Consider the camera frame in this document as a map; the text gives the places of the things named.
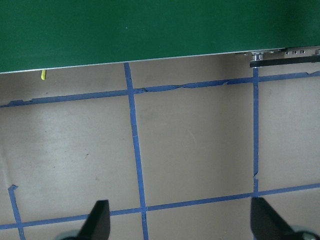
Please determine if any green conveyor belt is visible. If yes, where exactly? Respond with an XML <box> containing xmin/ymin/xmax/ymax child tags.
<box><xmin>0</xmin><ymin>0</ymin><xmax>320</xmax><ymax>75</ymax></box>

